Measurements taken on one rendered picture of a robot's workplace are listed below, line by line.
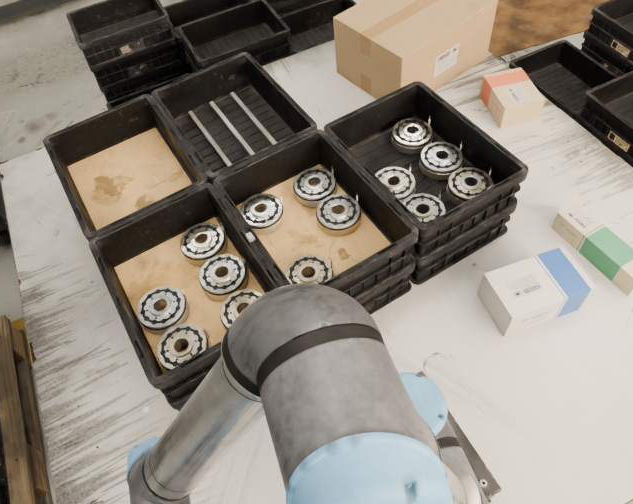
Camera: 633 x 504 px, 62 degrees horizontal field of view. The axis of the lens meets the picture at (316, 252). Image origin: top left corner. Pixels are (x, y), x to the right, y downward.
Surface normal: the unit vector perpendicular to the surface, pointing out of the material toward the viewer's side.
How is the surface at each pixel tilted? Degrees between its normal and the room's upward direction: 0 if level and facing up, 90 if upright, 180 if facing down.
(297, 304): 21
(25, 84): 0
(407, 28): 0
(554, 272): 0
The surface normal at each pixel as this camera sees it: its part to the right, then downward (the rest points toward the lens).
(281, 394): -0.70, -0.26
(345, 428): -0.17, -0.58
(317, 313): -0.02, -0.72
